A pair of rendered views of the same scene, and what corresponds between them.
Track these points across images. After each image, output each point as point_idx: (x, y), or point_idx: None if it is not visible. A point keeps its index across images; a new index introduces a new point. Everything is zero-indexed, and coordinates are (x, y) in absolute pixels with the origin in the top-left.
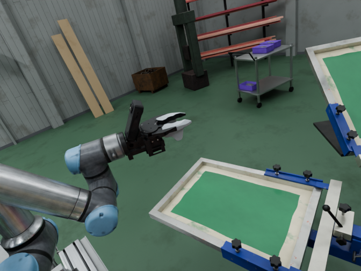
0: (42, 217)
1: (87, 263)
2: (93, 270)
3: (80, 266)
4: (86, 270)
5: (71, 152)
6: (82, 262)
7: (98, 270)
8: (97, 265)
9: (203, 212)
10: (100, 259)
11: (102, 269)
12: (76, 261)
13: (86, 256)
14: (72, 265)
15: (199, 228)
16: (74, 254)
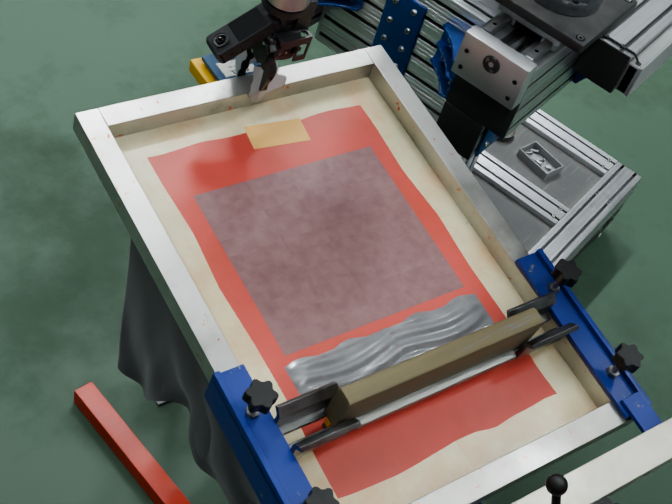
0: None
1: (646, 33)
2: (639, 43)
3: (638, 24)
4: (634, 34)
5: None
6: (645, 24)
7: (640, 52)
8: (648, 50)
9: None
10: (659, 52)
11: (644, 59)
12: (645, 14)
13: (659, 28)
14: (636, 12)
15: None
16: (655, 10)
